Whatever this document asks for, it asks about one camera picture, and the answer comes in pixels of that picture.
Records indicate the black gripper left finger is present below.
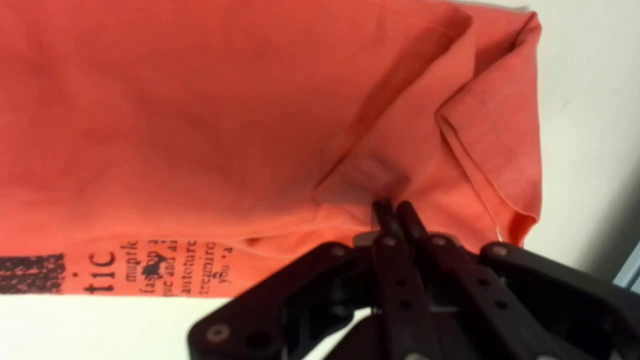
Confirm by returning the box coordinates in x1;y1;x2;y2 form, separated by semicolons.
186;198;435;360

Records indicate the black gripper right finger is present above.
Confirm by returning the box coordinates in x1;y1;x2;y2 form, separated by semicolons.
395;198;640;360

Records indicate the orange printed cloth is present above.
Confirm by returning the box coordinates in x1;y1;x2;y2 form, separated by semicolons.
0;0;543;300

